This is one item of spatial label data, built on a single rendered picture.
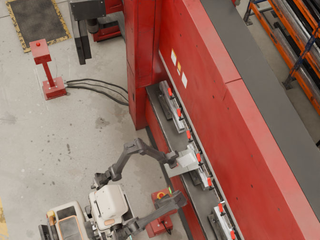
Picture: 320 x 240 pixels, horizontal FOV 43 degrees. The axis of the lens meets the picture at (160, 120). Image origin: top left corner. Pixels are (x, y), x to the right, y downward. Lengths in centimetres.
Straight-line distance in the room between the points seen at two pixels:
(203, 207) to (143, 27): 149
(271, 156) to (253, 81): 43
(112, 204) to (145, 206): 146
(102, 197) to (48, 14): 325
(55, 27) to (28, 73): 73
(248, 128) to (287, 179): 31
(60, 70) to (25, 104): 58
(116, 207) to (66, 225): 62
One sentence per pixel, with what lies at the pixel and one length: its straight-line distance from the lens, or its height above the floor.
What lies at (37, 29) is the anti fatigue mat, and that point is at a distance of 546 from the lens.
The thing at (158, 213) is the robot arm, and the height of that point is 138.
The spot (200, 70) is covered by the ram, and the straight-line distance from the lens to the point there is 255.
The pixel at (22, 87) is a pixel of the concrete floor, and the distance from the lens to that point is 501.
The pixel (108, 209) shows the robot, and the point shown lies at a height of 136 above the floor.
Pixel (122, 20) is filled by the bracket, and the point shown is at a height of 121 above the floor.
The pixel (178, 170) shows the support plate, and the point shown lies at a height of 100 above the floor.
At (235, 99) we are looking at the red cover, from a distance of 214.
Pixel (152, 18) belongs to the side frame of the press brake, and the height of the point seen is 179.
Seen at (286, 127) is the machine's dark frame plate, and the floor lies 230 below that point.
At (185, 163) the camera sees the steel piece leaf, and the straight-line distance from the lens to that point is 334.
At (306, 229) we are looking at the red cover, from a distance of 198.
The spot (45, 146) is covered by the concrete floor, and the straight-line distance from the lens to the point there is 459.
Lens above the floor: 410
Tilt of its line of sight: 62 degrees down
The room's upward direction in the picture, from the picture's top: 5 degrees clockwise
